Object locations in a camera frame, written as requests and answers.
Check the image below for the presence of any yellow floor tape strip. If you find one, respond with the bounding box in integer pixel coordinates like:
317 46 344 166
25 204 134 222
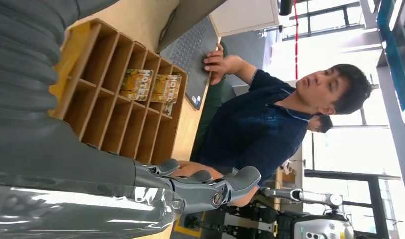
173 211 207 239

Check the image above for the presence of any grey and black background robot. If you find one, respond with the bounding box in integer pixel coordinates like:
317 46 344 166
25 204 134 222
183 186 355 239

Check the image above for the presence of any red barrier belt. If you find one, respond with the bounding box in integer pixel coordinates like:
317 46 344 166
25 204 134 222
293 0 299 81

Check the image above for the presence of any wooden background shelf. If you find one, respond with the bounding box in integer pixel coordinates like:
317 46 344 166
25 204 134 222
274 161 304 214

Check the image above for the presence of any background person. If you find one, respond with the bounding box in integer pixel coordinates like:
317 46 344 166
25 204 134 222
306 113 334 134

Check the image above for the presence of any black metal frame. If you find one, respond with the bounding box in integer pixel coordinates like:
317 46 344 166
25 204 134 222
303 169 402 239

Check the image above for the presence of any wooden slotted card organizer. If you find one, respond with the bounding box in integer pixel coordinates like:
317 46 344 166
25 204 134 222
48 18 189 166

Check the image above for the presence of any grey laptop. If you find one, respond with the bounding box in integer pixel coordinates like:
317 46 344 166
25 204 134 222
155 0 228 111

